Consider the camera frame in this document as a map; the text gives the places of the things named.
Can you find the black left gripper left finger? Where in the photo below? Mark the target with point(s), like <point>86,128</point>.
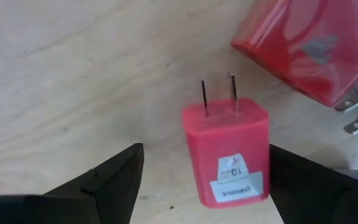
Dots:
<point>113,186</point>

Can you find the large red charger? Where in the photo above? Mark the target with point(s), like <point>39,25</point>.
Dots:
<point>306,46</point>

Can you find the pink charger with label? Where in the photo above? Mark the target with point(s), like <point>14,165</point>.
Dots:
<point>228,140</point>

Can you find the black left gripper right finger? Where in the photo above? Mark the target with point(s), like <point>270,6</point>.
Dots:
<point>306,193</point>

